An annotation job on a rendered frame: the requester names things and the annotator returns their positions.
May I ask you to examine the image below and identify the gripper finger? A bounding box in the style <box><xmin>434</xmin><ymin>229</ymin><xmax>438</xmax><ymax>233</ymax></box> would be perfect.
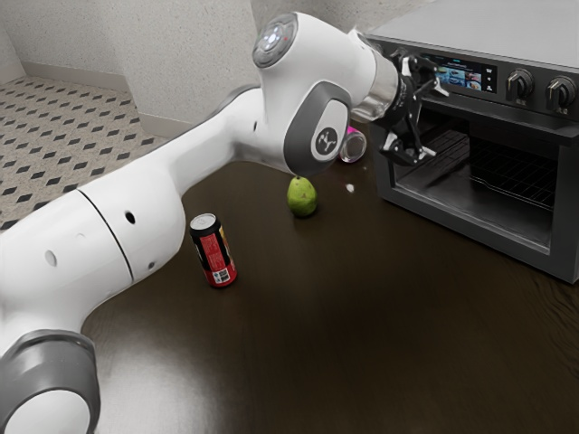
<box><xmin>377</xmin><ymin>113</ymin><xmax>438</xmax><ymax>166</ymax></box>
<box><xmin>391</xmin><ymin>47</ymin><xmax>451</xmax><ymax>98</ymax></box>

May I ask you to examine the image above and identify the clear cup with pink base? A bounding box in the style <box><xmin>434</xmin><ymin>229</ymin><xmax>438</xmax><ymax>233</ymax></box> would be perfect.
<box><xmin>338</xmin><ymin>126</ymin><xmax>367</xmax><ymax>165</ymax></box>

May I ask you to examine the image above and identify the dark grey countertop oven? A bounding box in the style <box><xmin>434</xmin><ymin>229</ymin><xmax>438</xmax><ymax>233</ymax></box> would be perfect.
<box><xmin>363</xmin><ymin>0</ymin><xmax>579</xmax><ymax>286</ymax></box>

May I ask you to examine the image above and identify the green pear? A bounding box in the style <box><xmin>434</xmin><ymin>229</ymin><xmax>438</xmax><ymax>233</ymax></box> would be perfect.
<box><xmin>286</xmin><ymin>175</ymin><xmax>318</xmax><ymax>219</ymax></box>

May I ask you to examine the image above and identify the red and black drink can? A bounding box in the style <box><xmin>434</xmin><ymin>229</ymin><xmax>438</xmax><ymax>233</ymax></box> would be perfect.
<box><xmin>188</xmin><ymin>212</ymin><xmax>239</xmax><ymax>290</ymax></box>

